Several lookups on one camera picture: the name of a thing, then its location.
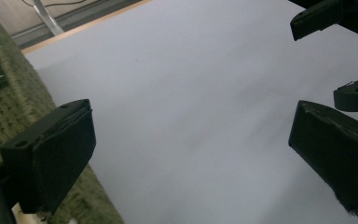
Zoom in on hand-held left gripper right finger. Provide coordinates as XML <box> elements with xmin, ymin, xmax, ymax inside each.
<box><xmin>288</xmin><ymin>100</ymin><xmax>358</xmax><ymax>216</ymax></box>

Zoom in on black floor cables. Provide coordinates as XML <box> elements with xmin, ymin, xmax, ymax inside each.
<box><xmin>21</xmin><ymin>0</ymin><xmax>87</xmax><ymax>8</ymax></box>

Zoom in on green plastic basket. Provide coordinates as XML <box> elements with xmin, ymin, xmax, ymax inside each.
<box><xmin>0</xmin><ymin>0</ymin><xmax>126</xmax><ymax>224</ymax></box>

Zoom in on light grey table mat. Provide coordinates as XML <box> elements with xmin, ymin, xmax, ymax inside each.
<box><xmin>24</xmin><ymin>0</ymin><xmax>358</xmax><ymax>224</ymax></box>

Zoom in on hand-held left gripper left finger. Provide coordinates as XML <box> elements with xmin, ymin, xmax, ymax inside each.
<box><xmin>0</xmin><ymin>98</ymin><xmax>97</xmax><ymax>216</ymax></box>

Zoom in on white metal desk frame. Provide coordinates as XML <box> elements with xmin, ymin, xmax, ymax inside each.
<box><xmin>32</xmin><ymin>0</ymin><xmax>65</xmax><ymax>36</ymax></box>

